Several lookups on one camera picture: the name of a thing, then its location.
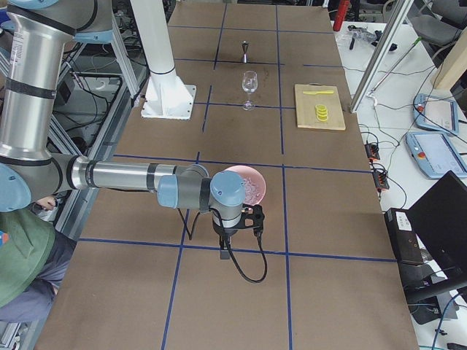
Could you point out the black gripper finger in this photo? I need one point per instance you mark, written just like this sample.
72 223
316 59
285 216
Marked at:
224 248

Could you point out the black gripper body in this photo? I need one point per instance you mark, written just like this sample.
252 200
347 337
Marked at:
223 232

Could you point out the steel jigger measuring cup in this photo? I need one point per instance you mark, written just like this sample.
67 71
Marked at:
245 46

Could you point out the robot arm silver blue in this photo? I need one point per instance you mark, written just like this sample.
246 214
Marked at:
29 171

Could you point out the clear ice cubes pile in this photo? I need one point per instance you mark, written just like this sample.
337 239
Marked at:
253 192

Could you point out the clear wine glass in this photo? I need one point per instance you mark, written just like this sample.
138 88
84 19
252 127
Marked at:
249 86

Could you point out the pink bowl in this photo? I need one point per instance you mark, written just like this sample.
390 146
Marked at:
250 172

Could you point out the lemon slices row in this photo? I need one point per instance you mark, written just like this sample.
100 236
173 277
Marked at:
321 112

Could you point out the bamboo cutting board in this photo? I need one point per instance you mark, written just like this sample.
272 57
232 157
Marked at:
305 113

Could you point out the orange black connector strip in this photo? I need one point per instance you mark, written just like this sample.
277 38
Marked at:
379 172

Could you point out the yellow plastic knife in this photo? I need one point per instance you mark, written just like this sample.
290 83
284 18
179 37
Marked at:
318 92

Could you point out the black box with label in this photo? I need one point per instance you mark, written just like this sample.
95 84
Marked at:
403 239

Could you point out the person in green shirt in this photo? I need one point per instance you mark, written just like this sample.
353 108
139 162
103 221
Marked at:
34 260

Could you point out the black monitor with stand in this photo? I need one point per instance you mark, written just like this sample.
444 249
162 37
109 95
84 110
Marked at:
439 220

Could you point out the lower teach pendant tablet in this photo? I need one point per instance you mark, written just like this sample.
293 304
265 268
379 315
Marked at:
435 154

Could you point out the teach pendant tablet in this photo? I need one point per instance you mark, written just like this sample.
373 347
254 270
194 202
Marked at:
436 114
435 154

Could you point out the clear plastic bag with tools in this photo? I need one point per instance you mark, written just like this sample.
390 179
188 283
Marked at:
354 34

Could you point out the upper teach pendant tablet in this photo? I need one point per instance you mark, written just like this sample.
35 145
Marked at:
436 114

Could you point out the red fire extinguisher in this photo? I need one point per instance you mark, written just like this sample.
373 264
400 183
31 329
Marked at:
340 14

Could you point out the thin metal rod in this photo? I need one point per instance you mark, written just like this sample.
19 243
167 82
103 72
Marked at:
394 66

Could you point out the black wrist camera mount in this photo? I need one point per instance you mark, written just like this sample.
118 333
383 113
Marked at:
253 218

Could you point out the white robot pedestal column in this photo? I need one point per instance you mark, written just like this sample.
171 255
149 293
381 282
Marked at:
166 96

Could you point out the aluminium frame post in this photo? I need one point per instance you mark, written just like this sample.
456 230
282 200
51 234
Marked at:
396 19

